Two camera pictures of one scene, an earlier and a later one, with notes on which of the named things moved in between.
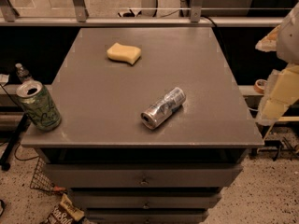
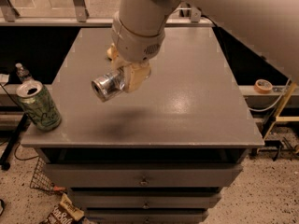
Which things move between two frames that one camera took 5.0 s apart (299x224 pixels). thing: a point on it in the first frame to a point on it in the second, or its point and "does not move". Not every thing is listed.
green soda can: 39,105 does not move
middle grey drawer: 147,198 does not move
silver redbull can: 163,108 to 107,86
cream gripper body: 290,42 to 135,46
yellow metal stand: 282,119 does not move
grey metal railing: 8,17 does not move
